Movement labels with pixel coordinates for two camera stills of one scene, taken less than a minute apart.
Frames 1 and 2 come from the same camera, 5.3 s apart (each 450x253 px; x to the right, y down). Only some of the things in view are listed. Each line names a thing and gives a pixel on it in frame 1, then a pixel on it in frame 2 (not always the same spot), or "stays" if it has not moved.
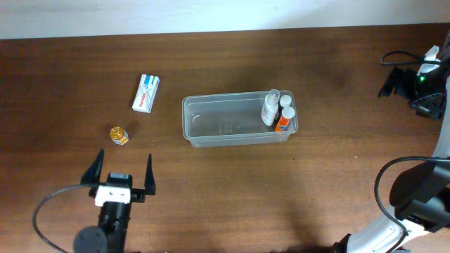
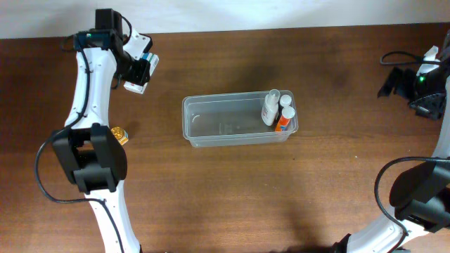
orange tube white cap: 287,112 stays
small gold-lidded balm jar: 119,135 stays
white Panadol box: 146,93 → 153,60
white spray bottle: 270,107 stays
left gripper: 139,193 → 139,71
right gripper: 401,86 stays
